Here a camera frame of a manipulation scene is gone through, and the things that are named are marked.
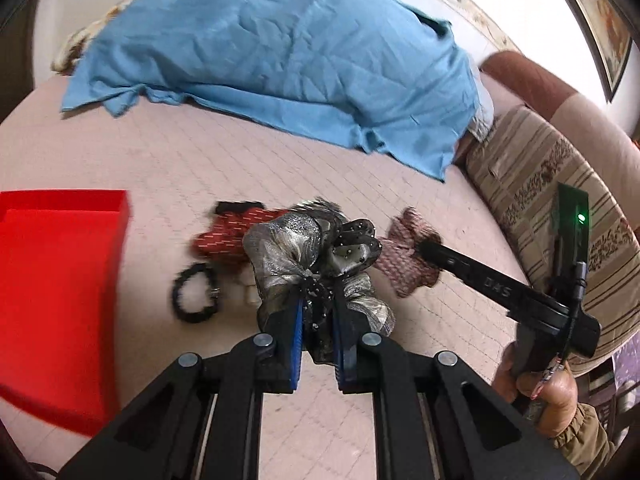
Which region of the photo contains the black hair tie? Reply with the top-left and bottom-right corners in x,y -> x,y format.
170,262 -> 222,324

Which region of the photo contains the grey silver scrunchie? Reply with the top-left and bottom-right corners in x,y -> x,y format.
243,198 -> 396,364

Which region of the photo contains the red white plaid scrunchie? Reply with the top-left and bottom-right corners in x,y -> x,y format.
374,207 -> 442,298

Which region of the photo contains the red dotted scrunchie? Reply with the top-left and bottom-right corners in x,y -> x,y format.
191,202 -> 282,268

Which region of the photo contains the person's right hand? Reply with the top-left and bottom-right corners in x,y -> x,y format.
491,342 -> 578,438

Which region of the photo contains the olive right sleeve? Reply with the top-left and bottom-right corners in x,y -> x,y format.
553,403 -> 616,479

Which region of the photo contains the striped beige cushion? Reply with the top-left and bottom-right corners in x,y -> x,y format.
466,106 -> 639,376

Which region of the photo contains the pink quilted mattress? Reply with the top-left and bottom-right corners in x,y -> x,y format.
0,71 -> 561,480

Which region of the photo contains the red tray box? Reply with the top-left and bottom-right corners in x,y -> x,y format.
1,190 -> 130,437

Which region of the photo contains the brown padded headboard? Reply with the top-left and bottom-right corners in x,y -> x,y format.
480,51 -> 639,232

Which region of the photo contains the blue cloth sheet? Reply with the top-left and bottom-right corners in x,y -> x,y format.
61,0 -> 480,179

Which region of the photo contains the floral pillow under sheet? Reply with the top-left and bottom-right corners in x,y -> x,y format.
51,0 -> 134,75

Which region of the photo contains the framed wall picture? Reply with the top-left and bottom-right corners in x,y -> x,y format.
548,0 -> 639,107

